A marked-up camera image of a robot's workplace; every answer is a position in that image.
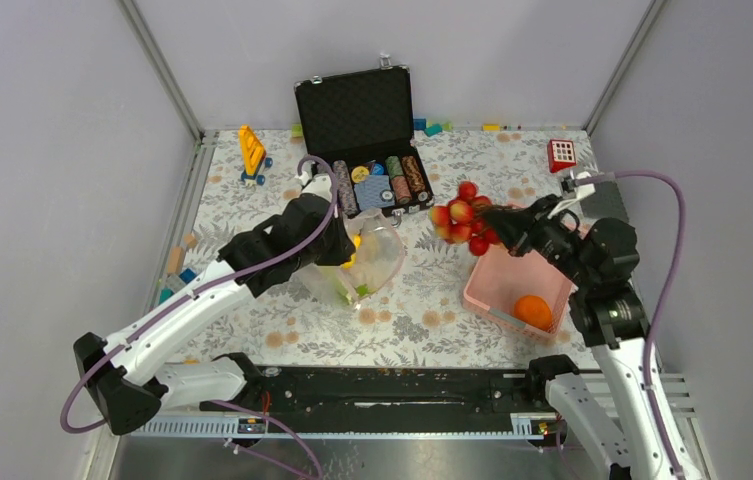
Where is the wooden toy block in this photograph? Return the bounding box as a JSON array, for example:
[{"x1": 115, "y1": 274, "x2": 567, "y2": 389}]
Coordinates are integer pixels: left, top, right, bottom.
[{"x1": 164, "y1": 246, "x2": 186, "y2": 275}]

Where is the yellow poker chip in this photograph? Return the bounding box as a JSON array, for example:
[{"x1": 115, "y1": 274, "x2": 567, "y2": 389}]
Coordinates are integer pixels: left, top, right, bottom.
[{"x1": 350, "y1": 165, "x2": 370, "y2": 184}]

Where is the blue toy block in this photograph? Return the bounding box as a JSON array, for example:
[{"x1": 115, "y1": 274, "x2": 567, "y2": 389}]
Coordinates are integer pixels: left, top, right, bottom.
[{"x1": 178, "y1": 268, "x2": 198, "y2": 285}]

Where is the green celery stalk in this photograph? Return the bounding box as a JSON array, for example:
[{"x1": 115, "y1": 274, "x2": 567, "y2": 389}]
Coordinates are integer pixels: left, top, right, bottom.
[{"x1": 338, "y1": 284, "x2": 371, "y2": 305}]

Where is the floral tablecloth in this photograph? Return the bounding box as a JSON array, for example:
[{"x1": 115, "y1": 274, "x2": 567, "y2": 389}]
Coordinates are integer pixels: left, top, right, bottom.
[{"x1": 176, "y1": 130, "x2": 595, "y2": 369}]

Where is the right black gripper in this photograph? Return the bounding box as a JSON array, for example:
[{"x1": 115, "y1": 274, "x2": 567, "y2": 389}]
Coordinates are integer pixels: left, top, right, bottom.
[{"x1": 482, "y1": 193, "x2": 596, "y2": 288}]

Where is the clear pink zip bag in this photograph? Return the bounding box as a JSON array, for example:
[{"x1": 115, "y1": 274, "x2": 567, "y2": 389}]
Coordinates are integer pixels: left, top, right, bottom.
[{"x1": 294, "y1": 209, "x2": 405, "y2": 307}]

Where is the yellow toy ladder cart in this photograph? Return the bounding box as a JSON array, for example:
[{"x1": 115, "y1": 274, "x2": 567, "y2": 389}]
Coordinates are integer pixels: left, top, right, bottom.
[{"x1": 238, "y1": 124, "x2": 274, "y2": 186}]

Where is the pink plastic basket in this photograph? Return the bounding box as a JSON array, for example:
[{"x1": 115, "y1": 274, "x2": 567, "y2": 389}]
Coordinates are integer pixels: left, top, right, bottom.
[{"x1": 462, "y1": 246, "x2": 574, "y2": 343}]

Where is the grey building baseplate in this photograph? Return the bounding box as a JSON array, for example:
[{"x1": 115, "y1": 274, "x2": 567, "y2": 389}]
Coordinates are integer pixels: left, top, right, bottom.
[{"x1": 580, "y1": 182, "x2": 630, "y2": 223}]

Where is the blue card deck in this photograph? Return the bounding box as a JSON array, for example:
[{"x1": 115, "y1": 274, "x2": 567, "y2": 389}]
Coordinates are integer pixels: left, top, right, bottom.
[{"x1": 354, "y1": 175, "x2": 394, "y2": 211}]

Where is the yellow pear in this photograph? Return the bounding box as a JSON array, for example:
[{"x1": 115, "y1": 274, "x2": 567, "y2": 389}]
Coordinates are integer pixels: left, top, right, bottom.
[{"x1": 341, "y1": 235, "x2": 362, "y2": 269}]

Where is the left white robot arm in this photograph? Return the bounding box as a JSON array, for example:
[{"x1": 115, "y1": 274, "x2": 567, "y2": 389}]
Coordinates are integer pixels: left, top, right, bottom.
[{"x1": 60, "y1": 192, "x2": 354, "y2": 435}]

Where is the orange fruit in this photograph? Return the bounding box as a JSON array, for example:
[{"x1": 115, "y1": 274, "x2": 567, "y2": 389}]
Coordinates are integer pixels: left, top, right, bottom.
[{"x1": 512, "y1": 295, "x2": 553, "y2": 331}]

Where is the black poker chip case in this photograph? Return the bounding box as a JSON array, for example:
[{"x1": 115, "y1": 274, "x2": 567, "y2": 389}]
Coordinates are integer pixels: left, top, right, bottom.
[{"x1": 294, "y1": 60, "x2": 435, "y2": 220}]

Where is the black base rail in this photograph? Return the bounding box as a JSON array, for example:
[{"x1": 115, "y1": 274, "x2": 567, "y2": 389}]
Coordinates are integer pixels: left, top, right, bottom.
[{"x1": 230, "y1": 366, "x2": 557, "y2": 435}]

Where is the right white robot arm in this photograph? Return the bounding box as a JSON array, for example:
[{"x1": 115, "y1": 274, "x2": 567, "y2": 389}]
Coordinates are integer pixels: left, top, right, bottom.
[{"x1": 479, "y1": 195, "x2": 703, "y2": 479}]

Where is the teal toy block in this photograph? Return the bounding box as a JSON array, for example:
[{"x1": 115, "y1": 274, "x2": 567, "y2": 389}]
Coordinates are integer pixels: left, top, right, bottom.
[{"x1": 423, "y1": 124, "x2": 443, "y2": 137}]

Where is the red grid block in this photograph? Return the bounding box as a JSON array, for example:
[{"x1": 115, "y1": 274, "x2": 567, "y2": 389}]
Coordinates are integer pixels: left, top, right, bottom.
[{"x1": 547, "y1": 139, "x2": 578, "y2": 174}]

